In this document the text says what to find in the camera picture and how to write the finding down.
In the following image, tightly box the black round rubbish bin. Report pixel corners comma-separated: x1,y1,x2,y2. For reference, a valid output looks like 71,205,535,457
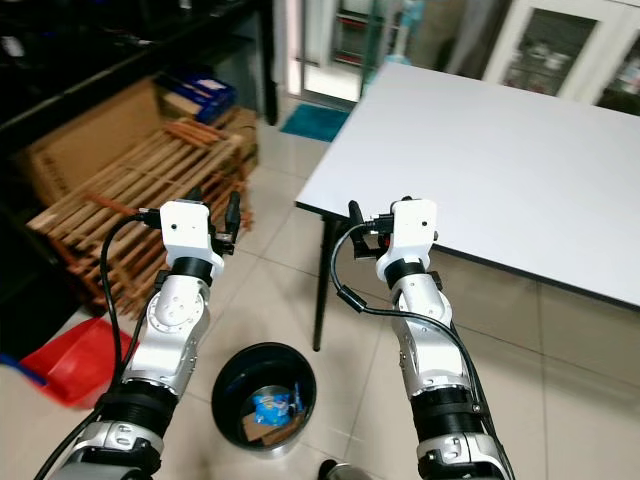
212,342,318,453

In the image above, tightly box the wooden slatted shoe rack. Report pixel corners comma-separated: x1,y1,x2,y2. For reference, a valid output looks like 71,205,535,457
27,118,254,319

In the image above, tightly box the white table with black legs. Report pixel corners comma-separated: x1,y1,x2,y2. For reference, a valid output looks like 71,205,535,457
295,62,640,353

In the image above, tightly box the small brown cardboard box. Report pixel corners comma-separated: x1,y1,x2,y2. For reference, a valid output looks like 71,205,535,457
220,105,259,166

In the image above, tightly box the blue printed carton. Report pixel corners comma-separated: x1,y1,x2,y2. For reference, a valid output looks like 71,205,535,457
160,68,238,123

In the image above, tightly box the teal floor mat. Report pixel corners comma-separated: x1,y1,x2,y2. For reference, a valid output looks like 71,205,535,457
280,102,353,143

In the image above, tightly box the large brown cardboard box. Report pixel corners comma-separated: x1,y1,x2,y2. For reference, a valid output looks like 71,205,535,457
15,78,161,206

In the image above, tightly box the black glossy desk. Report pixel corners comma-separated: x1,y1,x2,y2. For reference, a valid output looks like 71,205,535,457
0,0,279,151

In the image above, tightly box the metal framed glass door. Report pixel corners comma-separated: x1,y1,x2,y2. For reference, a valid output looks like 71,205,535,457
285,0,421,101

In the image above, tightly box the blue snack packet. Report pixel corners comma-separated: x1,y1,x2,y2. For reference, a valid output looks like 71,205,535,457
253,390,296,426

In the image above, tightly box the white glass door cabinet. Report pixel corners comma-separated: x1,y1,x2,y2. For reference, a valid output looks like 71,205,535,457
482,0,640,106

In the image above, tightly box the flat brown cardboard scrap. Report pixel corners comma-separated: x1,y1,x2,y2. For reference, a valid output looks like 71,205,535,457
242,415,306,446

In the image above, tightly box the black robot foot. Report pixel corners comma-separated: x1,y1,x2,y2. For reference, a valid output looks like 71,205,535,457
318,458,371,480

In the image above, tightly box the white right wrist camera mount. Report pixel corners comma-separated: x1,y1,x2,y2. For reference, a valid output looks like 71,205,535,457
375,197,439,281

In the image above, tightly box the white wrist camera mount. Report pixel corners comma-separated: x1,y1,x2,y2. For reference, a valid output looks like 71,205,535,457
158,198,217,261
375,197,439,281

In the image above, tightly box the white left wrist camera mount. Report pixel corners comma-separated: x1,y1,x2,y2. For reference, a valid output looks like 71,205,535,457
158,198,217,261

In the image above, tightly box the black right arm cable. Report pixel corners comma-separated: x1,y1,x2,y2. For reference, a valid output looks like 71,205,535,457
329,221,491,401

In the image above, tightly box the red dustpan with blue handle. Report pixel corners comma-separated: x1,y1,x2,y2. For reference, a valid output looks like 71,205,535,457
0,318,139,408

